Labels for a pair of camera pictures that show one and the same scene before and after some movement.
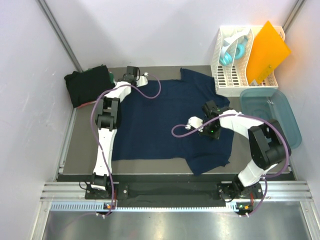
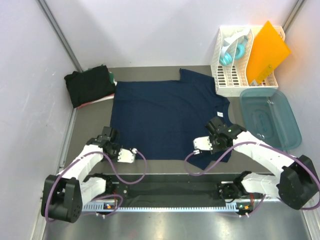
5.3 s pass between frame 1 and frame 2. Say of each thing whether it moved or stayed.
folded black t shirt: stayed
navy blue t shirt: stayed
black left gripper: moved
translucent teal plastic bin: stayed
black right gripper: moved
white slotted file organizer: stayed
